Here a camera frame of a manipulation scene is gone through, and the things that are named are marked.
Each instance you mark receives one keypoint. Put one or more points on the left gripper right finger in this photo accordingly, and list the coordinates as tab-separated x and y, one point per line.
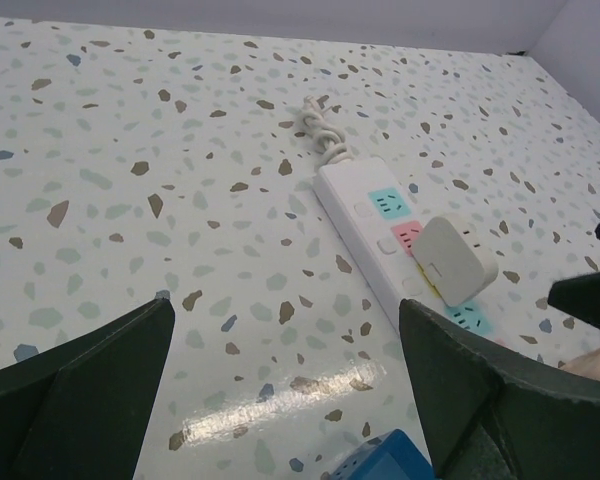
488	412

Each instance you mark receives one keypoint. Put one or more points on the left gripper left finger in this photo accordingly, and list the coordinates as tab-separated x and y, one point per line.
81	410

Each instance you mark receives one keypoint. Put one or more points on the blue cube socket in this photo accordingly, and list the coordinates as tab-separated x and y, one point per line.
392	456

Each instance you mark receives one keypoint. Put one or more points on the white plug adapter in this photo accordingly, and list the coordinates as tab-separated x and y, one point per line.
453	259

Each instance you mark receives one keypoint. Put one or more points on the white power strip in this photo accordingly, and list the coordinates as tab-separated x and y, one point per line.
372	214

